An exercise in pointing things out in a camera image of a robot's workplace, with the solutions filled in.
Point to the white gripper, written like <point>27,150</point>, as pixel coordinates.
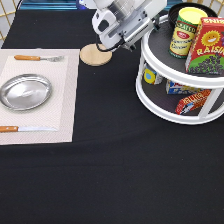
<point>121,23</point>

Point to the white two-tier lazy Susan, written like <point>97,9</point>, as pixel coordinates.
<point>154,52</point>

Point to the black bowl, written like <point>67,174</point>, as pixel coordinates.
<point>174,11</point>

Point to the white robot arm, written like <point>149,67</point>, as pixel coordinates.
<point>121,23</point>

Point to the round silver metal plate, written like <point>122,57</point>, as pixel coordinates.
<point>25,92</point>

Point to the round wooden coaster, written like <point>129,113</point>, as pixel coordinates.
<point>90,55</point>

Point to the yellow blue tin can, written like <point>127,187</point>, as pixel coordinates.
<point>151,76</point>

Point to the green yellow parmesan canister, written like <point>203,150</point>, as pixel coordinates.
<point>184,31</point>

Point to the blue yellow box lower shelf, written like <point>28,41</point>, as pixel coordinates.
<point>176,88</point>

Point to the red raisins box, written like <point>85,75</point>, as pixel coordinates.
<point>206,54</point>

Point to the red butter box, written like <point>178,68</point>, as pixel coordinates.
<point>192,102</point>

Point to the beige woven placemat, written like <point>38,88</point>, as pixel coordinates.
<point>58,111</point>

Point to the wooden handled fork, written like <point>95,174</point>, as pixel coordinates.
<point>38,58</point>

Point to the wooden handled knife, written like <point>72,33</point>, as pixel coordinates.
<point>5,129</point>

